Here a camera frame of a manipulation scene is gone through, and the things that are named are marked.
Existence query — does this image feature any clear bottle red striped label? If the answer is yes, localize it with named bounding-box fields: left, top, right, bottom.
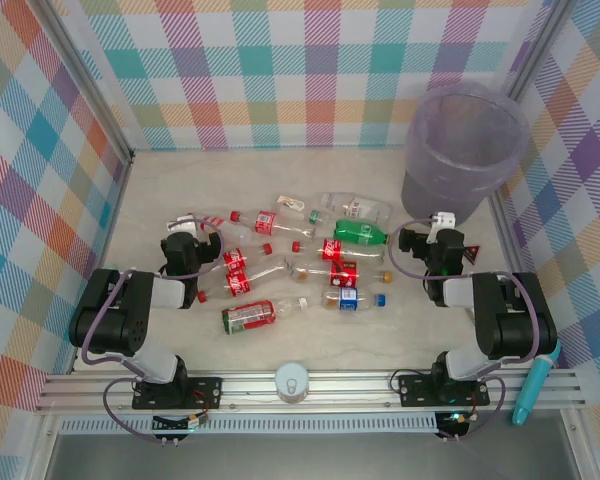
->
left=198, top=214, right=255, bottom=245

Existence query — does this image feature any clear cola bottle red label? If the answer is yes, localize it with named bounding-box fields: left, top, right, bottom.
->
left=228, top=209, right=317, bottom=239
left=290, top=237, right=387, bottom=264
left=195, top=259, right=289, bottom=304
left=222, top=242, right=274, bottom=271

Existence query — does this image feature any green plastic bottle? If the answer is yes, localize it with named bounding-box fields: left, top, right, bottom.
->
left=332, top=218, right=392, bottom=247

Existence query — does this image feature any clear bottle white red label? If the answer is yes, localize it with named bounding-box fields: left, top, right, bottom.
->
left=320, top=191, right=394, bottom=225

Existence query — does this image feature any bottle red green label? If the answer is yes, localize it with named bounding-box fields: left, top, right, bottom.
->
left=221, top=297, right=310, bottom=335

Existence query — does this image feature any blue label bottle blue cap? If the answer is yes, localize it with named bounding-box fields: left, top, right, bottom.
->
left=320, top=287, right=387, bottom=313

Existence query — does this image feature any translucent purple plastic bin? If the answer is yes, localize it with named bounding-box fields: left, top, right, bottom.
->
left=400, top=84, right=530, bottom=229

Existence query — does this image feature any silver tin can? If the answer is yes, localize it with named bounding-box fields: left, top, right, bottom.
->
left=274, top=362, right=310, bottom=404

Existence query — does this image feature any teal pen-shaped tube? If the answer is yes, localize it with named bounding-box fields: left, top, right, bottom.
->
left=511, top=339, right=563, bottom=427

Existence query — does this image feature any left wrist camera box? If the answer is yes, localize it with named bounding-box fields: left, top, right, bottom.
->
left=166, top=213, right=202, bottom=234

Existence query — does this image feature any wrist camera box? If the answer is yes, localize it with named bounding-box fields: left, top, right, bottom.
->
left=166, top=213, right=202, bottom=234
left=426, top=210, right=456, bottom=245

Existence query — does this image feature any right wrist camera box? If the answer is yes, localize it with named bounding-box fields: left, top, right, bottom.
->
left=426, top=210, right=456, bottom=245

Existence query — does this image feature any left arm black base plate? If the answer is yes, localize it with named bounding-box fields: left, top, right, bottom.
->
left=131, top=375, right=224, bottom=411

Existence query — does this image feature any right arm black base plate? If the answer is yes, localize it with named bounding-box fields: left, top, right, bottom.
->
left=397, top=373, right=491, bottom=407

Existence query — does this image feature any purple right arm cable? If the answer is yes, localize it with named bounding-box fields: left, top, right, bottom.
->
left=387, top=214, right=539, bottom=444

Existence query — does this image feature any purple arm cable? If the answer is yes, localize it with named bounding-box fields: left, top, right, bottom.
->
left=79, top=213, right=226, bottom=444
left=387, top=214, right=539, bottom=444

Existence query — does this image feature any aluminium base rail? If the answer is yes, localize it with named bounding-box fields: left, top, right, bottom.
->
left=34, top=369, right=581, bottom=414

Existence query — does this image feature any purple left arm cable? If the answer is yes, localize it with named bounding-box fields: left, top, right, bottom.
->
left=79, top=213, right=226, bottom=444

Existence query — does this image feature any white slotted cable duct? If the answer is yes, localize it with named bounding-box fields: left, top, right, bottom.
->
left=59, top=417, right=439, bottom=435

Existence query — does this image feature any aluminium frame post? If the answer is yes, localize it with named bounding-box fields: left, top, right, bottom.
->
left=29, top=0, right=136, bottom=169
left=504, top=0, right=579, bottom=101

